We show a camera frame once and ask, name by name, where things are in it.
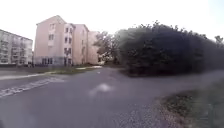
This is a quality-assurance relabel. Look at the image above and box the cobblestone strip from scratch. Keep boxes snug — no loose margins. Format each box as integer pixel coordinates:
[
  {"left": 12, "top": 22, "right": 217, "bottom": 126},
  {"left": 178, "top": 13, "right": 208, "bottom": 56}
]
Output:
[{"left": 0, "top": 76, "right": 66, "bottom": 99}]

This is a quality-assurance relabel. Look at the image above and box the pale pavement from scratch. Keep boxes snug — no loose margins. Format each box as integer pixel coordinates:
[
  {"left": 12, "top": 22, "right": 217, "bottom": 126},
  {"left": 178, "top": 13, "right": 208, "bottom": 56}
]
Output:
[{"left": 0, "top": 70, "right": 54, "bottom": 81}]

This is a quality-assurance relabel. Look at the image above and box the grey apartment building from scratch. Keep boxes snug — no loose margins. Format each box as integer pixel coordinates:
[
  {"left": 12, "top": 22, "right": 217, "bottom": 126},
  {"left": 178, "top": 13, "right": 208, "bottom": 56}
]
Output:
[{"left": 0, "top": 28, "right": 34, "bottom": 66}]

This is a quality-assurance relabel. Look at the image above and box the large dark hedge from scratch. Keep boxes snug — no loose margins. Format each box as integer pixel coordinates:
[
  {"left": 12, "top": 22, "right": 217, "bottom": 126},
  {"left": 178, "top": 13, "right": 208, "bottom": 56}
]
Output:
[{"left": 114, "top": 21, "right": 224, "bottom": 77}]

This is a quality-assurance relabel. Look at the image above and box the grey asphalt road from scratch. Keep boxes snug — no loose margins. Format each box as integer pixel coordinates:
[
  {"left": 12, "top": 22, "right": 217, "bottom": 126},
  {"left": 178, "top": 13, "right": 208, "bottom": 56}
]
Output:
[{"left": 0, "top": 66, "right": 224, "bottom": 128}]

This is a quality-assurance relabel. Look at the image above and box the tree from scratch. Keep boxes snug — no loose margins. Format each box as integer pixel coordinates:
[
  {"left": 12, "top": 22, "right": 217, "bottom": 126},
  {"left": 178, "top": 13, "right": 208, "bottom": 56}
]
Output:
[{"left": 92, "top": 30, "right": 118, "bottom": 65}]

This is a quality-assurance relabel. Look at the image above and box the pink apartment building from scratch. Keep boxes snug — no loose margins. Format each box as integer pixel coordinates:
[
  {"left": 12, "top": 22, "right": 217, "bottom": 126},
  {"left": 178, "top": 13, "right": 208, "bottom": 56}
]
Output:
[{"left": 32, "top": 14, "right": 101, "bottom": 67}]

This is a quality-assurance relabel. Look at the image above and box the row of trees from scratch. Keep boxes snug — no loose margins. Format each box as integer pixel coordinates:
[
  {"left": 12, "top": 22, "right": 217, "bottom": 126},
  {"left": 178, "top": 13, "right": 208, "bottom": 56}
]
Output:
[{"left": 214, "top": 34, "right": 224, "bottom": 46}]

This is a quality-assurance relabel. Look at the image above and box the grass patch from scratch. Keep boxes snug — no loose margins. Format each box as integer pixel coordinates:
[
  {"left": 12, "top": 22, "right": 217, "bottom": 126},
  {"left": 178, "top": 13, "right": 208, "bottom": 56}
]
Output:
[{"left": 159, "top": 82, "right": 224, "bottom": 128}]

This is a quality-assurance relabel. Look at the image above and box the grass strip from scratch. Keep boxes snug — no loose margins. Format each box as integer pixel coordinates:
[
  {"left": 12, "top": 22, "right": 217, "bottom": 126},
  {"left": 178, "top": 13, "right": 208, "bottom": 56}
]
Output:
[{"left": 32, "top": 66, "right": 95, "bottom": 76}]

